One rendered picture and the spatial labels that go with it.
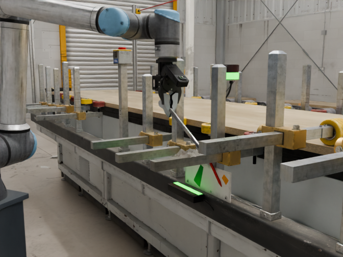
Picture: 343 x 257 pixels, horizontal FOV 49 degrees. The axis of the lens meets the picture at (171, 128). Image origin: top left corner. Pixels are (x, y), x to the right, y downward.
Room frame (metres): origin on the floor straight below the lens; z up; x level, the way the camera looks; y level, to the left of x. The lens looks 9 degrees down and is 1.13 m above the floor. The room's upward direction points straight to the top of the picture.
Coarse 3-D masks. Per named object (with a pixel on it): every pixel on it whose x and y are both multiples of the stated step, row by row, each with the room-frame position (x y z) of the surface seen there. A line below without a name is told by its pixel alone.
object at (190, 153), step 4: (180, 152) 1.13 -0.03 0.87; (184, 152) 1.14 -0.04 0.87; (188, 152) 1.12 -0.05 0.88; (192, 152) 1.13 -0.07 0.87; (196, 152) 1.14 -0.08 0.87; (176, 156) 1.13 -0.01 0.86; (180, 156) 1.12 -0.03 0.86; (184, 156) 1.11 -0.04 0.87; (188, 156) 1.11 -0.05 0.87; (192, 156) 1.11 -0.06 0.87
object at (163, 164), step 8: (248, 152) 1.25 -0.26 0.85; (256, 152) 1.27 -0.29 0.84; (152, 160) 1.08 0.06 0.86; (160, 160) 1.08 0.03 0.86; (168, 160) 1.08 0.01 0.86; (176, 160) 1.10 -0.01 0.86; (184, 160) 1.11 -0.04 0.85; (192, 160) 1.13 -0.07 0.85; (200, 160) 1.15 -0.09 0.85; (208, 160) 1.16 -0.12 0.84; (216, 160) 1.18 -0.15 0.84; (152, 168) 1.07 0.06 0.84; (160, 168) 1.07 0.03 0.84; (168, 168) 1.08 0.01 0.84; (176, 168) 1.10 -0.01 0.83
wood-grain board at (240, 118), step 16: (96, 96) 3.09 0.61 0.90; (112, 96) 3.09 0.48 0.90; (128, 96) 3.09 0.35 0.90; (160, 112) 1.96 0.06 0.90; (192, 112) 1.96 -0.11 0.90; (208, 112) 1.96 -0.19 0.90; (240, 112) 1.96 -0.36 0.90; (256, 112) 1.96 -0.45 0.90; (288, 112) 1.96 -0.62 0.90; (304, 112) 1.96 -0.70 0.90; (320, 112) 1.96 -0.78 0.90; (240, 128) 1.42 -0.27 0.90; (256, 128) 1.42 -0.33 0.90; (320, 144) 1.12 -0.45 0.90
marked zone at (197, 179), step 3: (201, 165) 1.29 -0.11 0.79; (201, 168) 1.29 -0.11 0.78; (198, 171) 1.30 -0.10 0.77; (201, 171) 1.29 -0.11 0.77; (198, 174) 1.30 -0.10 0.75; (201, 174) 1.29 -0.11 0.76; (195, 177) 1.31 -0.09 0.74; (198, 177) 1.30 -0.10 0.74; (201, 177) 1.29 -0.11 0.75; (195, 180) 1.31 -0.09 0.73; (198, 180) 1.30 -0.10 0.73; (198, 183) 1.30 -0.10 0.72
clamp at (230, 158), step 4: (228, 152) 1.16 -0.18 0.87; (232, 152) 1.17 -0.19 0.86; (236, 152) 1.18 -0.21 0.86; (240, 152) 1.19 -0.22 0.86; (224, 156) 1.18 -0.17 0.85; (228, 156) 1.16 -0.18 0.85; (232, 156) 1.17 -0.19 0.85; (236, 156) 1.18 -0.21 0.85; (224, 160) 1.18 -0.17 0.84; (228, 160) 1.16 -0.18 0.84; (232, 160) 1.17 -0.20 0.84; (236, 160) 1.18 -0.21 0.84; (224, 164) 1.18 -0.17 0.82; (228, 164) 1.16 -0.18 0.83; (232, 164) 1.17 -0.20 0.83; (236, 164) 1.18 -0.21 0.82
